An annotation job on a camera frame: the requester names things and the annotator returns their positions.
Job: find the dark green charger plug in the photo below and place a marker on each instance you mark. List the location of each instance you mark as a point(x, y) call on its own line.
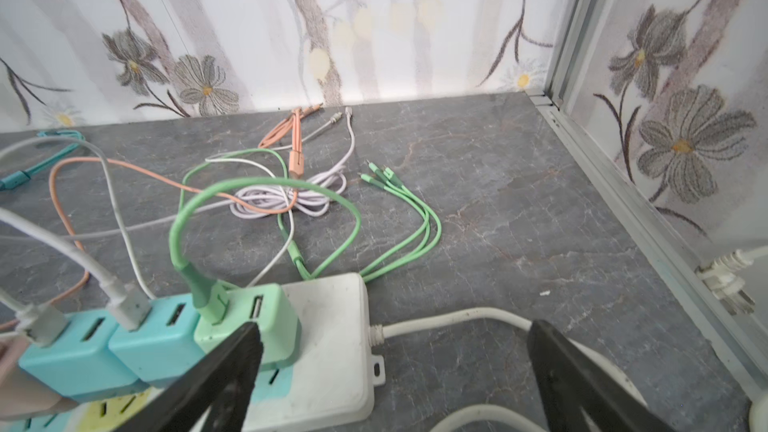
point(269, 307)

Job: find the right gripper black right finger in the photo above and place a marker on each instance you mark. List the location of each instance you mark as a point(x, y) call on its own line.
point(580, 391)

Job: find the teal charger plug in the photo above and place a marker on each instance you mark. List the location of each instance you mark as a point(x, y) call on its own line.
point(79, 365)
point(163, 348)

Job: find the white six-outlet colourful power strip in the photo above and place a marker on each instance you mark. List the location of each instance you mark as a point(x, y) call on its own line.
point(330, 384)

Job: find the pink charger plug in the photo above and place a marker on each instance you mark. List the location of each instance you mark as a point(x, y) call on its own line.
point(22, 395)

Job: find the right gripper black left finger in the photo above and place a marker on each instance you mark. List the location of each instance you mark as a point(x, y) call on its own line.
point(216, 391)

